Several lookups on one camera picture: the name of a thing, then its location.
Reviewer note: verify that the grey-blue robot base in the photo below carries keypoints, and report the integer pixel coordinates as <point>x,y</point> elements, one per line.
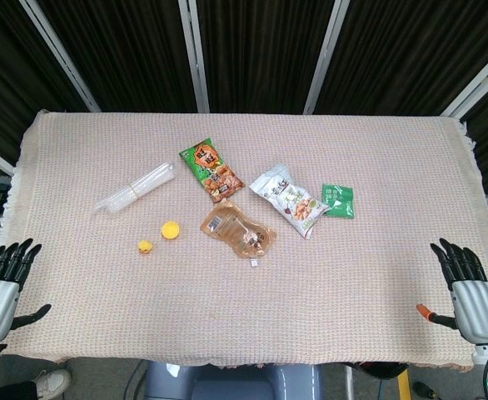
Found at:
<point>231,381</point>

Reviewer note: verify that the stack of clear plastic cups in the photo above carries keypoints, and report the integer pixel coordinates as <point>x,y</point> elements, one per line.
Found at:
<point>135,189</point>

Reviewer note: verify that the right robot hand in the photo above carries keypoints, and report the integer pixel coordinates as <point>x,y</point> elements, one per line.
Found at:
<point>479,308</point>

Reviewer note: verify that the white sneaker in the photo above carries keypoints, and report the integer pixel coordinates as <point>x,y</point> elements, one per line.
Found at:
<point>54,382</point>

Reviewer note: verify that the small yellow toy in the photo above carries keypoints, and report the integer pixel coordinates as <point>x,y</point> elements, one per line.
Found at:
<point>145,246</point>

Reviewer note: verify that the yellow plastic toy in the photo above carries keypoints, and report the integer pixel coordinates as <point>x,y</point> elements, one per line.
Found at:
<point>171,231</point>

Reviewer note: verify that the dark pleated curtain panel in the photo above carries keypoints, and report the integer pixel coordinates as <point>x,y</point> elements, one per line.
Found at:
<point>2,75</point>
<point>410,50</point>
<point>127,50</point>
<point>265,50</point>

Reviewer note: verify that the beige woven tablecloth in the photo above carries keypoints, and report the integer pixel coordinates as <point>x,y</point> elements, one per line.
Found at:
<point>244,291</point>

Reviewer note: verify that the yellow stand leg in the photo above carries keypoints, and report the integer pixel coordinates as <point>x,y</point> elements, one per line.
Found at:
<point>403,385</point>

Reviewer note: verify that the green snack bag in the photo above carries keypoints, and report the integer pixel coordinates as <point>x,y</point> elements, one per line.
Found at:
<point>212,171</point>

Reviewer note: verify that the small green packet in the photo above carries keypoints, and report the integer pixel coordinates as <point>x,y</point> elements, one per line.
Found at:
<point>339,202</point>

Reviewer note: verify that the white snack bag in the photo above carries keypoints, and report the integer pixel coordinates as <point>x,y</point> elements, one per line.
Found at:
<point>290,200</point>

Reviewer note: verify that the brown spout pouch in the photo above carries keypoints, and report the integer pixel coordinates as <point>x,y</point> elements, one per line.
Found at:
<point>237,231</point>

